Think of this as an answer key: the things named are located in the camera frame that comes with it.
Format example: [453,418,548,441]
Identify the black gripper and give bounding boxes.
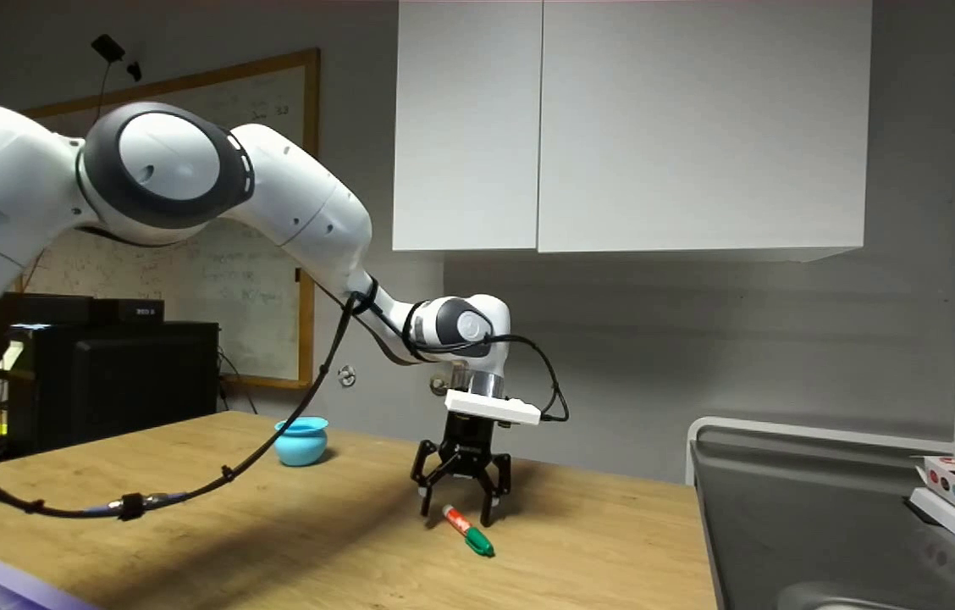
[410,409,518,531]

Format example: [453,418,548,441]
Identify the green orange white marker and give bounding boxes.
[439,500,499,563]

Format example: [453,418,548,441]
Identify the small blue container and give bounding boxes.
[271,414,335,472]

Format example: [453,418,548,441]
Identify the black tripod legs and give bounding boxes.
[216,348,261,418]

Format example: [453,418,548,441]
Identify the wood framed whiteboard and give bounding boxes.
[25,46,325,399]

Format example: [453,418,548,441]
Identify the narrow white cabinet door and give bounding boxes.
[389,0,545,253]

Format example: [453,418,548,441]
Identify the black box printer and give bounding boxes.
[5,319,225,449]

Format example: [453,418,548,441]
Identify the metal sink counter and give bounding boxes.
[684,414,955,610]

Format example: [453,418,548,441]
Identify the wide white cabinet door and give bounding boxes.
[534,0,877,256]

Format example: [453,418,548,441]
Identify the black monitor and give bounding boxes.
[0,287,166,382]

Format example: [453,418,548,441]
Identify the white tag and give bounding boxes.
[0,336,31,375]

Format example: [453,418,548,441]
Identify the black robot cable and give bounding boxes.
[0,287,571,526]

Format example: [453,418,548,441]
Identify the black wall camera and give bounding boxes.
[87,31,148,83]

